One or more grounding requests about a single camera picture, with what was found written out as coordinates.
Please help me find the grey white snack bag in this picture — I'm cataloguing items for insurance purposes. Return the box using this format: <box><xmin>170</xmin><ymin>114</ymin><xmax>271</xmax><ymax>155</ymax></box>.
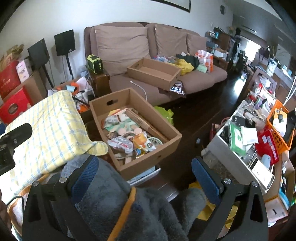
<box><xmin>107</xmin><ymin>136</ymin><xmax>133</xmax><ymax>154</ymax></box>

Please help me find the mint green handheld fan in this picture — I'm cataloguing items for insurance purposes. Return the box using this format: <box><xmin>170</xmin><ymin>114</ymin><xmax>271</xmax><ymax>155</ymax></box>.
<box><xmin>148</xmin><ymin>137</ymin><xmax>163</xmax><ymax>147</ymax></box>

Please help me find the painted folding paper fan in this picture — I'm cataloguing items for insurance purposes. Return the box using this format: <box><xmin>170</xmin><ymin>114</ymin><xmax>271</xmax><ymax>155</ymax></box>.
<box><xmin>101</xmin><ymin>108</ymin><xmax>139</xmax><ymax>136</ymax></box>

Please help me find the orange snack bag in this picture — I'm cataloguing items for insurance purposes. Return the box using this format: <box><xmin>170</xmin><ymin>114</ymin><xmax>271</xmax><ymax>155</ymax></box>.
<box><xmin>133</xmin><ymin>133</ymin><xmax>156</xmax><ymax>152</ymax></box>

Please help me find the wooden folding fan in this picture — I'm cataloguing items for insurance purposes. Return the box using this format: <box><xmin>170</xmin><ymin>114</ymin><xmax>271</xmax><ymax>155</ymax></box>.
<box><xmin>125</xmin><ymin>108</ymin><xmax>169</xmax><ymax>143</ymax></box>

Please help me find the red gift box lower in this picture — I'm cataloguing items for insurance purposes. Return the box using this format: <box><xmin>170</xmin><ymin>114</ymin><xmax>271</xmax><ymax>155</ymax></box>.
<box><xmin>0</xmin><ymin>87</ymin><xmax>33</xmax><ymax>125</ymax></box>

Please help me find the white storage bin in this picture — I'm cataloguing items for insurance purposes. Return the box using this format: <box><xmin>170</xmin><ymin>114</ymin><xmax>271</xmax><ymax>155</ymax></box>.
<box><xmin>207</xmin><ymin>100</ymin><xmax>268</xmax><ymax>195</ymax></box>

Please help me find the grey plush blanket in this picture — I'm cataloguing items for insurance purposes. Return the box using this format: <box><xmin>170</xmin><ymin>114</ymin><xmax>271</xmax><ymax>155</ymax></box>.
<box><xmin>75</xmin><ymin>157</ymin><xmax>207</xmax><ymax>240</ymax></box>

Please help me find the yellow checkered tablecloth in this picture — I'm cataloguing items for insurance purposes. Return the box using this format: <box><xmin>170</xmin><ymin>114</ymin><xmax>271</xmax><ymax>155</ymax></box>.
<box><xmin>1</xmin><ymin>90</ymin><xmax>108</xmax><ymax>201</ymax></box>

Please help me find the red gift bag upper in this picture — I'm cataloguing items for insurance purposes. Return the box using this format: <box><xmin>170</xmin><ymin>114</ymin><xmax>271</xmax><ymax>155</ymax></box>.
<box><xmin>0</xmin><ymin>60</ymin><xmax>21</xmax><ymax>99</ymax></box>

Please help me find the pink small box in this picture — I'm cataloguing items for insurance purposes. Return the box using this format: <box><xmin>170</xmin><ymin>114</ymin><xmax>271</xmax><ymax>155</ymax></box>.
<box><xmin>16</xmin><ymin>59</ymin><xmax>33</xmax><ymax>83</ymax></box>

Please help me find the large open cardboard box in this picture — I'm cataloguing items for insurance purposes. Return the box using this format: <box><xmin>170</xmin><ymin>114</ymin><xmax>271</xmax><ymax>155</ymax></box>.
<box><xmin>89</xmin><ymin>88</ymin><xmax>182</xmax><ymax>180</ymax></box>

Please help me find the gold paper bag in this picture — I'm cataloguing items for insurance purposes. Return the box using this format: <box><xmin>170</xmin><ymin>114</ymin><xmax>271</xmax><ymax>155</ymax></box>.
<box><xmin>0</xmin><ymin>44</ymin><xmax>24</xmax><ymax>72</ymax></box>

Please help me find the orange plastic basket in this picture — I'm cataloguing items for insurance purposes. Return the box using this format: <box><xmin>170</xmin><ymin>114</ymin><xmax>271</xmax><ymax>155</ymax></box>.
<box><xmin>266</xmin><ymin>100</ymin><xmax>295</xmax><ymax>155</ymax></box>

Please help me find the black speaker left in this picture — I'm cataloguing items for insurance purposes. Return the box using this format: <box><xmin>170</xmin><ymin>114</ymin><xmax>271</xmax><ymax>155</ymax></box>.
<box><xmin>28</xmin><ymin>39</ymin><xmax>50</xmax><ymax>69</ymax></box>

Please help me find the black speaker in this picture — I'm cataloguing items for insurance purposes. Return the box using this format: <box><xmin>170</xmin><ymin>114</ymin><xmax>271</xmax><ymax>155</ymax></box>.
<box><xmin>54</xmin><ymin>30</ymin><xmax>76</xmax><ymax>56</ymax></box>
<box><xmin>28</xmin><ymin>39</ymin><xmax>50</xmax><ymax>69</ymax></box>

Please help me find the black speaker right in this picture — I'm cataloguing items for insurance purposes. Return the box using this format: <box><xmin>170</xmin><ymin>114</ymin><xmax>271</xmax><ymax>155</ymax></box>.
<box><xmin>54</xmin><ymin>30</ymin><xmax>76</xmax><ymax>56</ymax></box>

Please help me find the yellow plastic bag on sofa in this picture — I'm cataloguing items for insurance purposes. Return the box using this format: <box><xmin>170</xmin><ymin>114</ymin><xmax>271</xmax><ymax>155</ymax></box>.
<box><xmin>175</xmin><ymin>59</ymin><xmax>194</xmax><ymax>76</ymax></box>

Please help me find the shallow cardboard tray on sofa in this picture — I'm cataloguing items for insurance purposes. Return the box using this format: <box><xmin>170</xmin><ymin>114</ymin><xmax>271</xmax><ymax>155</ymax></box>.
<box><xmin>127</xmin><ymin>58</ymin><xmax>181</xmax><ymax>91</ymax></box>

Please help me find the brown sofa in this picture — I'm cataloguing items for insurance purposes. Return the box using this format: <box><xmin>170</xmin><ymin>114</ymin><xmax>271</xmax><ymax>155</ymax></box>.
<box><xmin>84</xmin><ymin>22</ymin><xmax>227</xmax><ymax>105</ymax></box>

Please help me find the brown sofa cushion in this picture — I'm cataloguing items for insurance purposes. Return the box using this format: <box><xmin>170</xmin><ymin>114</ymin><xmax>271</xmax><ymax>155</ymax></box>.
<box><xmin>94</xmin><ymin>26</ymin><xmax>150</xmax><ymax>76</ymax></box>

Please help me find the framed ink painting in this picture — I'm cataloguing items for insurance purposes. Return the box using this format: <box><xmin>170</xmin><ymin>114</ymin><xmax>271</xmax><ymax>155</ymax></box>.
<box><xmin>153</xmin><ymin>0</ymin><xmax>191</xmax><ymax>13</ymax></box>

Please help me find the brown cardboard box by wall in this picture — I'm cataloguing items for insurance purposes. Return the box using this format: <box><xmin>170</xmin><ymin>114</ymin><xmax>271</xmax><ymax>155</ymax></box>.
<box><xmin>3</xmin><ymin>71</ymin><xmax>47</xmax><ymax>104</ymax></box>

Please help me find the white charging cable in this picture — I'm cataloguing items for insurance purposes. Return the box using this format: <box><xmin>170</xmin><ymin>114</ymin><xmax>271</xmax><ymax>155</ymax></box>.
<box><xmin>129</xmin><ymin>80</ymin><xmax>148</xmax><ymax>102</ymax></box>

